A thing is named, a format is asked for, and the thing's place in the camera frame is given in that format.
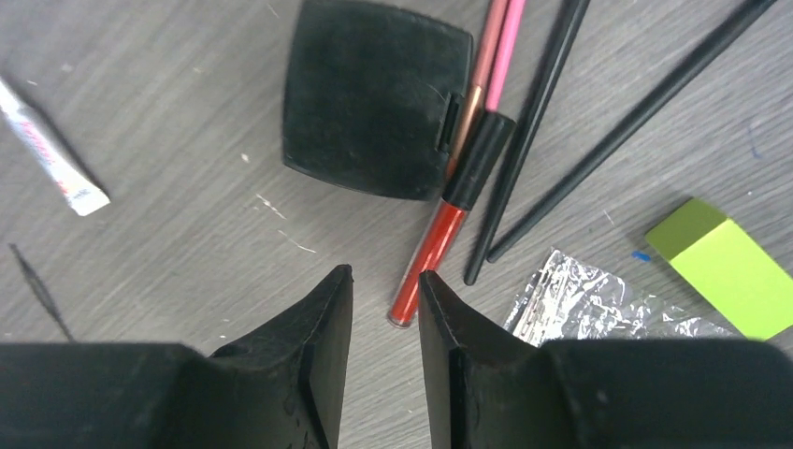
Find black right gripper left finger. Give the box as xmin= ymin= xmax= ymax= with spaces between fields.
xmin=1 ymin=265 xmax=353 ymax=448

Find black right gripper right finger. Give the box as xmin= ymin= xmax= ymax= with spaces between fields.
xmin=418 ymin=271 xmax=792 ymax=448

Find black compact case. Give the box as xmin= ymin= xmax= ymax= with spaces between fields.
xmin=281 ymin=1 xmax=473 ymax=201

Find black makeup pencil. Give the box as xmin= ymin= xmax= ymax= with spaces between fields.
xmin=486 ymin=0 xmax=775 ymax=263
xmin=463 ymin=0 xmax=589 ymax=286

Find clear plastic bag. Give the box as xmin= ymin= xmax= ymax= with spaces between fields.
xmin=502 ymin=248 xmax=734 ymax=347

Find black hair loop tool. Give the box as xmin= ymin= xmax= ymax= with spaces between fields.
xmin=8 ymin=243 xmax=77 ymax=343

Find white small cream tube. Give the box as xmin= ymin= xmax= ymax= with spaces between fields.
xmin=1 ymin=79 xmax=110 ymax=217

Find pink lip pencil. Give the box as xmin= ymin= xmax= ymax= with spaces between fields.
xmin=446 ymin=0 xmax=509 ymax=181

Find lime green block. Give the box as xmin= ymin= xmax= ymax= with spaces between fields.
xmin=645 ymin=198 xmax=792 ymax=340

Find pink eyebrow brush comb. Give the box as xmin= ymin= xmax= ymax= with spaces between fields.
xmin=484 ymin=0 xmax=526 ymax=111

